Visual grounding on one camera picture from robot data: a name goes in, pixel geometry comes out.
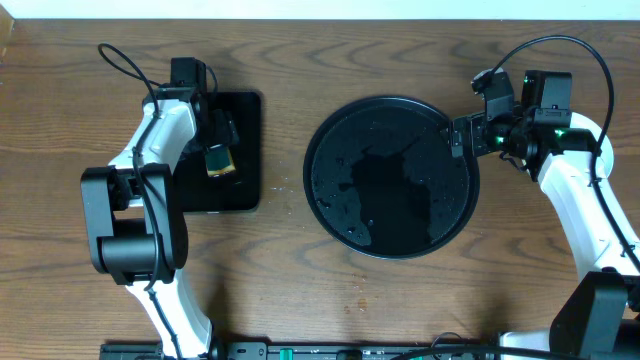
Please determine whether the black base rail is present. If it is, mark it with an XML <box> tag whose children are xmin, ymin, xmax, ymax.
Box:
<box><xmin>98</xmin><ymin>340</ymin><xmax>501</xmax><ymax>360</ymax></box>

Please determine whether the light blue plate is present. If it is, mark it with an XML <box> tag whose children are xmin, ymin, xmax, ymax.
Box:
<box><xmin>570</xmin><ymin>112</ymin><xmax>614</xmax><ymax>178</ymax></box>

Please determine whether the black square tray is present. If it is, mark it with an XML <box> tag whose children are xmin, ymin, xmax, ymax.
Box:
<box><xmin>173</xmin><ymin>92</ymin><xmax>262</xmax><ymax>213</ymax></box>

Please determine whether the black round tray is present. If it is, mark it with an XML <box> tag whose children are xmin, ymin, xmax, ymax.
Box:
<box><xmin>303</xmin><ymin>96</ymin><xmax>480</xmax><ymax>259</ymax></box>

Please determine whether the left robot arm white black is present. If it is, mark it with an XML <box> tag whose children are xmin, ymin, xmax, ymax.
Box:
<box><xmin>81</xmin><ymin>57</ymin><xmax>237</xmax><ymax>359</ymax></box>

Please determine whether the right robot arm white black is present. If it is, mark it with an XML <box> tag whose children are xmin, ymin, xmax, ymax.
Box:
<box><xmin>444</xmin><ymin>69</ymin><xmax>639</xmax><ymax>359</ymax></box>

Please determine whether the yellow green sponge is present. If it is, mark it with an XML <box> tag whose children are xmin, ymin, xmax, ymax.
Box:
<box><xmin>204</xmin><ymin>146</ymin><xmax>236</xmax><ymax>177</ymax></box>

